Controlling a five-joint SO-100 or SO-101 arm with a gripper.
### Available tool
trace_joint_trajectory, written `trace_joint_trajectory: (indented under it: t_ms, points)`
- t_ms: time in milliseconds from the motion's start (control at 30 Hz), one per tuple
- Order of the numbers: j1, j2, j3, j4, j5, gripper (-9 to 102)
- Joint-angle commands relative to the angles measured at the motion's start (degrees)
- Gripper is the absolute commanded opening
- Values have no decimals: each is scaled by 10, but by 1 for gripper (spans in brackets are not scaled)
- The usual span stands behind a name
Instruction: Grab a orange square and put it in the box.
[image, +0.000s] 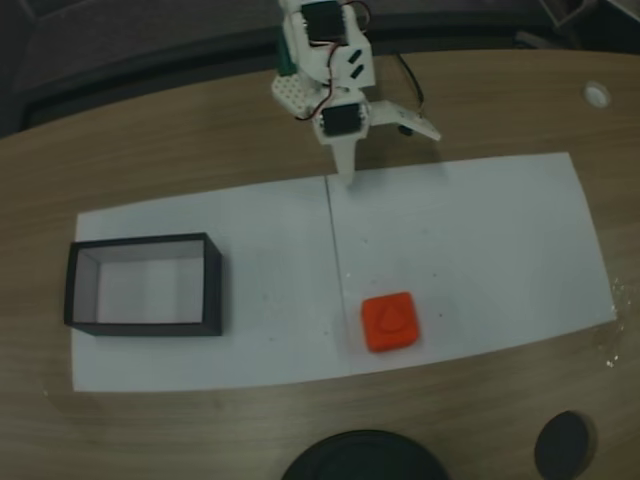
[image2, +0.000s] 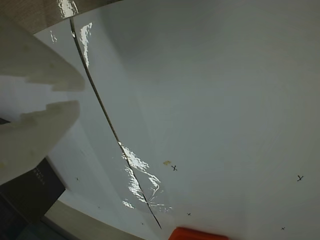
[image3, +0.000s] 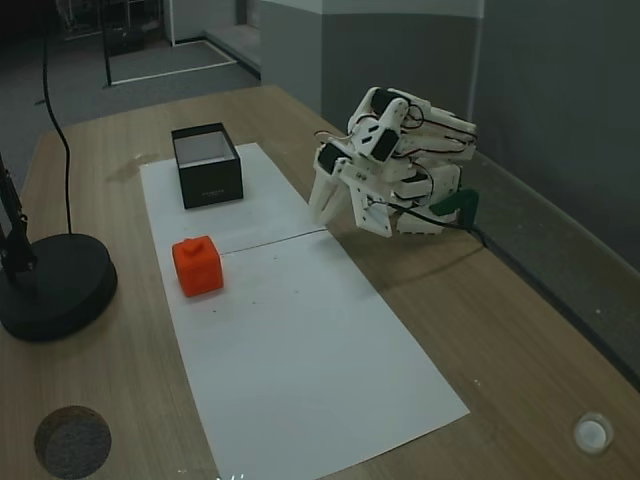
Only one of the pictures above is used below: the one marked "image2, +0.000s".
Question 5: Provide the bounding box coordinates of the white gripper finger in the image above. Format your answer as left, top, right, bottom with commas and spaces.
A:
0, 99, 81, 186
0, 14, 86, 92

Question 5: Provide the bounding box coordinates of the orange square block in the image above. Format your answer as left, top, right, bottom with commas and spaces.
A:
169, 226, 229, 240

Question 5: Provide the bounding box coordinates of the dark brown box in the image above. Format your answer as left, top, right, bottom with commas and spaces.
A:
0, 156, 66, 240

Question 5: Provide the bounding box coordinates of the clear tape strip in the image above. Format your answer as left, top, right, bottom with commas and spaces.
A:
49, 0, 94, 68
116, 140, 174, 214

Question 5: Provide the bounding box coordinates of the white paper sheet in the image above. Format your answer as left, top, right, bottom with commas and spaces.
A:
0, 18, 163, 230
71, 0, 320, 240

